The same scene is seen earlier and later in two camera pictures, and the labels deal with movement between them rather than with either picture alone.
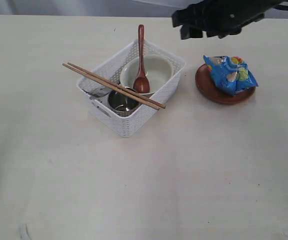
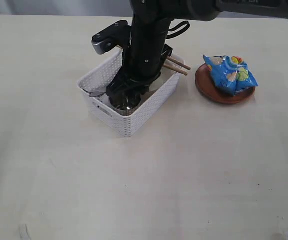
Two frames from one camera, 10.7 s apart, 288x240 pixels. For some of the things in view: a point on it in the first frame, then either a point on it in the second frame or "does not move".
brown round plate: x=206 y=85 does not move
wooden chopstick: x=108 y=80 → x=173 y=61
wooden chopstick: x=151 y=105 → x=175 y=69
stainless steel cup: x=121 y=104 does not move
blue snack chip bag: x=230 y=74 does not move
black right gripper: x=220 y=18 → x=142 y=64
